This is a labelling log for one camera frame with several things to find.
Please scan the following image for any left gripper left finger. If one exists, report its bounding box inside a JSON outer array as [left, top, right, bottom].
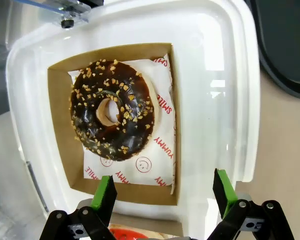
[[39, 174, 119, 240]]

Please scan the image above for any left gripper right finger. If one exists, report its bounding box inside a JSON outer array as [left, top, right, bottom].
[[206, 167, 296, 240]]

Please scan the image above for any red glazed donut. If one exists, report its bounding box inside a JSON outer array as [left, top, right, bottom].
[[107, 220, 166, 240]]

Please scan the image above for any brown cardboard donut box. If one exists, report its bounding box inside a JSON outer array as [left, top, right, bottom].
[[109, 214, 185, 240], [47, 42, 183, 207]]

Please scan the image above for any chocolate donut with nuts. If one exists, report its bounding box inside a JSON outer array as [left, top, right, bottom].
[[69, 58, 157, 162]]

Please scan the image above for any black plastic serving tray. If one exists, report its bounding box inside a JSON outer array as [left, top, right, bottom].
[[249, 0, 300, 101]]

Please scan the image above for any white printed paper liner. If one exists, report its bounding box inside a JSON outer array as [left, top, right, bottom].
[[67, 52, 177, 196]]

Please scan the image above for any black lid hinge knob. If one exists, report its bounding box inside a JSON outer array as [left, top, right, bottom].
[[60, 19, 75, 29]]

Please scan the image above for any clear display case lid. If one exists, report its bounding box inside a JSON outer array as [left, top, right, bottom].
[[0, 0, 92, 226]]

